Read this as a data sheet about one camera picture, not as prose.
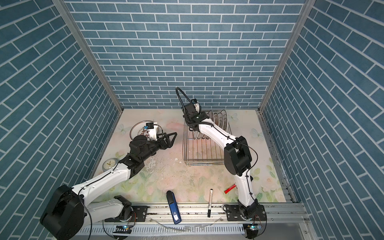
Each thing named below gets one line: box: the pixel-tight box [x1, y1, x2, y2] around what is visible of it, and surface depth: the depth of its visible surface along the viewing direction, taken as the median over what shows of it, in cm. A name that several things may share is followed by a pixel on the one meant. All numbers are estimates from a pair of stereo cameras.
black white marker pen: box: [207, 188, 213, 218], surface depth 78 cm
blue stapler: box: [166, 190, 182, 225], surface depth 74 cm
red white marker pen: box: [224, 183, 237, 194], surface depth 83 cm
